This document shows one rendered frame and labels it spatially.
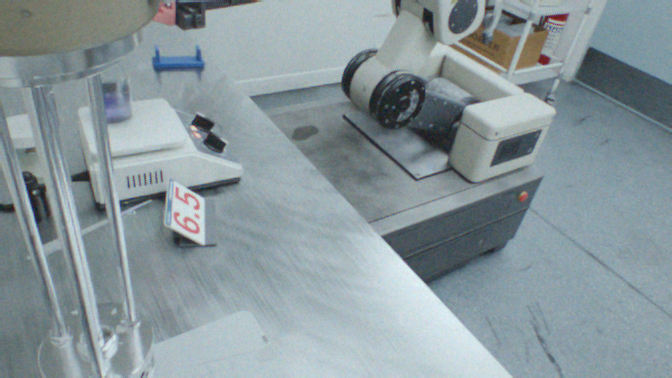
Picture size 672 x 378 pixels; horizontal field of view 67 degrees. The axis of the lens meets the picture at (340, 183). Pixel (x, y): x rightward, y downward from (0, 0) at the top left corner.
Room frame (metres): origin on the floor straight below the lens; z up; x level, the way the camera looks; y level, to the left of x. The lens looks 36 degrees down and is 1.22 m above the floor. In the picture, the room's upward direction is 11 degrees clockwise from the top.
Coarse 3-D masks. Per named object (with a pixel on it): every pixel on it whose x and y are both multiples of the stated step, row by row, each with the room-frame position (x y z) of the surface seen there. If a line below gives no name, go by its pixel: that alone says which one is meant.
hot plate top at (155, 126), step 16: (80, 112) 0.57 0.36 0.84; (144, 112) 0.60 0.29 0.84; (160, 112) 0.61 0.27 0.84; (112, 128) 0.55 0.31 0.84; (128, 128) 0.55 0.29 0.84; (144, 128) 0.56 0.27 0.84; (160, 128) 0.57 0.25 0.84; (176, 128) 0.57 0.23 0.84; (112, 144) 0.51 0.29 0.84; (128, 144) 0.52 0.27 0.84; (144, 144) 0.52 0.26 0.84; (160, 144) 0.53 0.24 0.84; (176, 144) 0.54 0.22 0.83
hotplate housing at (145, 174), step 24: (192, 144) 0.57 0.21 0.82; (96, 168) 0.48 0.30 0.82; (120, 168) 0.50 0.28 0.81; (144, 168) 0.51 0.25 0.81; (168, 168) 0.53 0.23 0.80; (192, 168) 0.55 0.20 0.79; (216, 168) 0.57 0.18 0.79; (240, 168) 0.59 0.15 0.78; (96, 192) 0.48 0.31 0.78; (120, 192) 0.49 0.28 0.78; (144, 192) 0.51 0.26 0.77
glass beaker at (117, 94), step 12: (108, 72) 0.59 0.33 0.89; (108, 84) 0.54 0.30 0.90; (120, 84) 0.56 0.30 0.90; (108, 96) 0.55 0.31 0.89; (120, 96) 0.55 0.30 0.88; (108, 108) 0.55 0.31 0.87; (120, 108) 0.55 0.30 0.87; (132, 108) 0.57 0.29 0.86; (108, 120) 0.55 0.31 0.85; (120, 120) 0.55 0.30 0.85; (132, 120) 0.57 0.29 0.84
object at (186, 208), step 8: (176, 184) 0.52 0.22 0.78; (176, 192) 0.51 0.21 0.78; (184, 192) 0.52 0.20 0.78; (176, 200) 0.49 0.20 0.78; (184, 200) 0.50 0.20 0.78; (192, 200) 0.51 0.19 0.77; (200, 200) 0.53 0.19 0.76; (176, 208) 0.48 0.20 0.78; (184, 208) 0.49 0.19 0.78; (192, 208) 0.50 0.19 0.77; (200, 208) 0.51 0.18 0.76; (176, 216) 0.46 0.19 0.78; (184, 216) 0.47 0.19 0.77; (192, 216) 0.48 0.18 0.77; (200, 216) 0.50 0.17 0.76; (176, 224) 0.45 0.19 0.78; (184, 224) 0.46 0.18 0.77; (192, 224) 0.47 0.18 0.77; (200, 224) 0.48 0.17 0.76; (192, 232) 0.46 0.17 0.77; (200, 232) 0.47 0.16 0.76
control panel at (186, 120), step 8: (176, 112) 0.65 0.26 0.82; (184, 120) 0.64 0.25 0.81; (192, 120) 0.65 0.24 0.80; (192, 128) 0.62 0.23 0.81; (216, 128) 0.68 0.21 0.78; (192, 136) 0.60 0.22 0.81; (200, 136) 0.61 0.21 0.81; (200, 144) 0.59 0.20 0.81; (208, 152) 0.58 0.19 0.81; (216, 152) 0.59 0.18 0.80; (224, 152) 0.61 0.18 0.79; (232, 152) 0.62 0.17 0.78; (232, 160) 0.59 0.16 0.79
